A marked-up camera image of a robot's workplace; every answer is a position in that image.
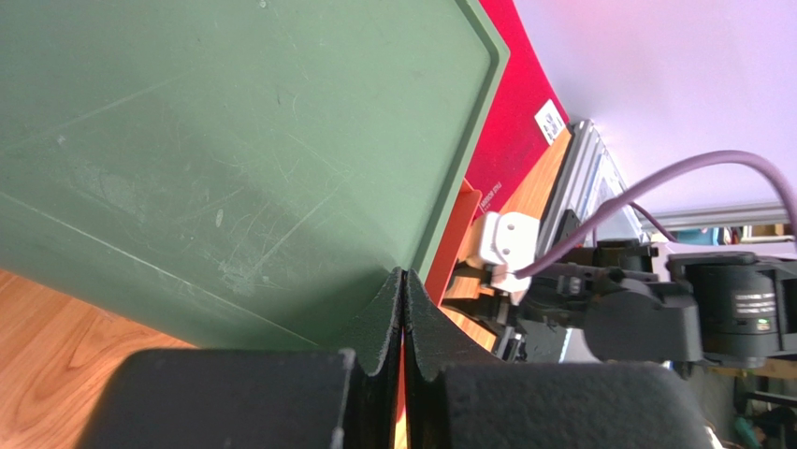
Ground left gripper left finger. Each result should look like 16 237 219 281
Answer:
324 268 404 448

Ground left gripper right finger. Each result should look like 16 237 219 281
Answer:
401 269 499 448

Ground pink drawer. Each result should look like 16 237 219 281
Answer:
425 180 482 306

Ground green three-drawer organizer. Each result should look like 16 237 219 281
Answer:
1 1 510 349

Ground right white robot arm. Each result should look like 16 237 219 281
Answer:
520 239 796 369

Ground red folder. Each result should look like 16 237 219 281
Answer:
465 0 569 218

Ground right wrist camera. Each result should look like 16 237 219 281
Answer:
473 211 540 306

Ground aluminium frame rail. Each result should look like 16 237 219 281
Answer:
536 120 796 256

